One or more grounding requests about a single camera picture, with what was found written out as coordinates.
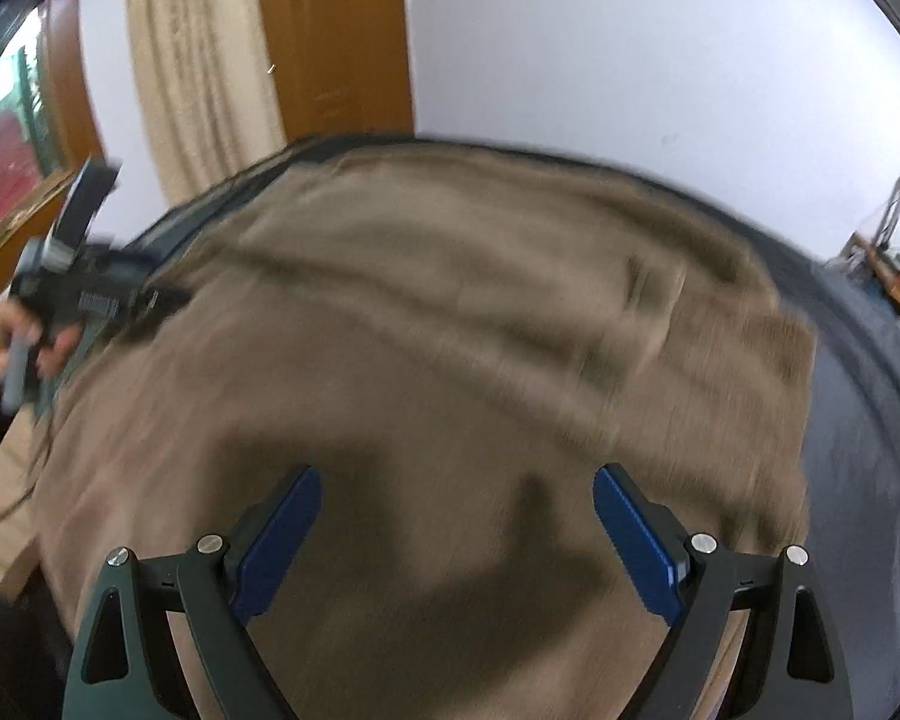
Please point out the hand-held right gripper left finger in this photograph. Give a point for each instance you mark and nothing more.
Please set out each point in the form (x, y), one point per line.
(277, 540)

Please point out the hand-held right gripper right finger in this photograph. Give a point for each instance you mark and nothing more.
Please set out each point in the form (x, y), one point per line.
(637, 540)

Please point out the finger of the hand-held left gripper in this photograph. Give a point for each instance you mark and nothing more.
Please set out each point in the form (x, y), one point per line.
(161, 301)

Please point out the brown fleece garment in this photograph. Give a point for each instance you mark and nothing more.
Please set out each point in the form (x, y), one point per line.
(457, 315)

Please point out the person's left hand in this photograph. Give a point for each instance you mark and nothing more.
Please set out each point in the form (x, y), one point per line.
(4, 334)

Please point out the beige curtain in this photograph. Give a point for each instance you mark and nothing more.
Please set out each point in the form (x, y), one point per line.
(195, 75)

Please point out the orange-brown wooden door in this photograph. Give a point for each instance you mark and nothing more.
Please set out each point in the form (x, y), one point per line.
(337, 52)

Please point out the wooden desk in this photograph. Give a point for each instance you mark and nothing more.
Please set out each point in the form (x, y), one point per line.
(896, 292)

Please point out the brown wooden window frame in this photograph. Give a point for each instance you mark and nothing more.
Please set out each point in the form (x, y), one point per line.
(75, 90)

